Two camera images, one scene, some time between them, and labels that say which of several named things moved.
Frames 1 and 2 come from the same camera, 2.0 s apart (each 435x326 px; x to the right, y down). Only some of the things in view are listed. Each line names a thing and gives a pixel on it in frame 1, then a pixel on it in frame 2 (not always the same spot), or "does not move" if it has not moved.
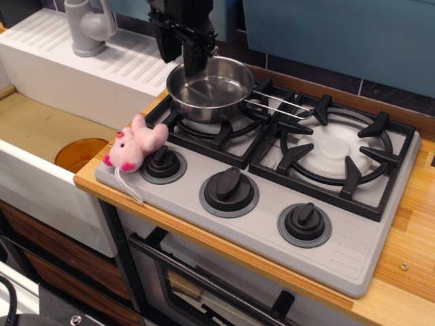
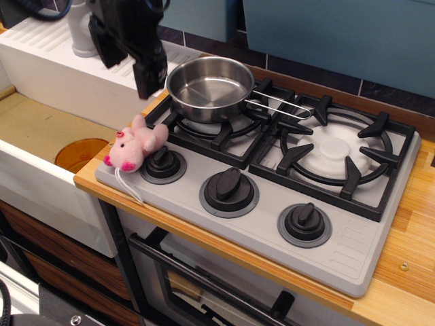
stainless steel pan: x=221 y=92 does not move
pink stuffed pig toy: x=130 y=145 does not move
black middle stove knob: x=229 y=193 does not move
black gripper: x=189 y=20 to x=136 y=24
